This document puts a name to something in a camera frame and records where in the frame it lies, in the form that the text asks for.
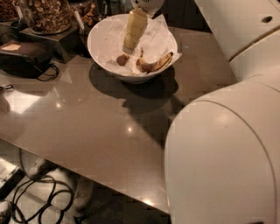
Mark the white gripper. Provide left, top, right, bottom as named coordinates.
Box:
left=122, top=0, right=165, bottom=54

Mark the brown overripe banana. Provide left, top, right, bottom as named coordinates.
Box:
left=136, top=49, right=173, bottom=74

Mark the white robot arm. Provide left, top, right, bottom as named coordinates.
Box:
left=164, top=0, right=280, bottom=224

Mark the white bowl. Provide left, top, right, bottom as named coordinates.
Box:
left=87, top=13, right=179, bottom=85

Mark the white paper liner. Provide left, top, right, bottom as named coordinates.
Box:
left=95, top=13, right=183, bottom=77

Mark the small brown fruit piece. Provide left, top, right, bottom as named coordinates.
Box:
left=116, top=53, right=130, bottom=67

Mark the dark snack container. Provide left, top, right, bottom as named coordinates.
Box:
left=70, top=0, right=100, bottom=28

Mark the dark metal stand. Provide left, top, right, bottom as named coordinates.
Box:
left=20, top=24, right=84, bottom=64

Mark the glass jar of nuts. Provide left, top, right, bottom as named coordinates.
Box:
left=18, top=0, right=72, bottom=35

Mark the black device with label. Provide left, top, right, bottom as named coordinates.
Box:
left=0, top=41, right=53, bottom=79

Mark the box on floor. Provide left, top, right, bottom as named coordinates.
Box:
left=0, top=158, right=25, bottom=200

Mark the black cable on table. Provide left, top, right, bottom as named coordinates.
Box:
left=34, top=62, right=60, bottom=82

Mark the black floor cable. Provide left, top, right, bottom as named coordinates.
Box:
left=10, top=148, right=76, bottom=224

